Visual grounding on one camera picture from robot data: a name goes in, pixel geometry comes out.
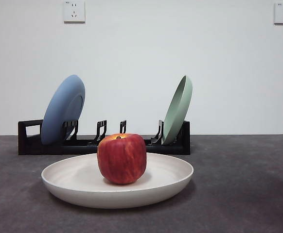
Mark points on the red apple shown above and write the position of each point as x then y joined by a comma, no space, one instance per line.
120,157

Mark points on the pale yellow cream plate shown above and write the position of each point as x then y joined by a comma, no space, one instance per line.
71,177

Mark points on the green plate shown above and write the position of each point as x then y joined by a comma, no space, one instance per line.
178,111

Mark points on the blue plate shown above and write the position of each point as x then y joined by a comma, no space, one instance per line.
58,109

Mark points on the black plastic plate rack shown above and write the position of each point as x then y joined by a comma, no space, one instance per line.
46,150

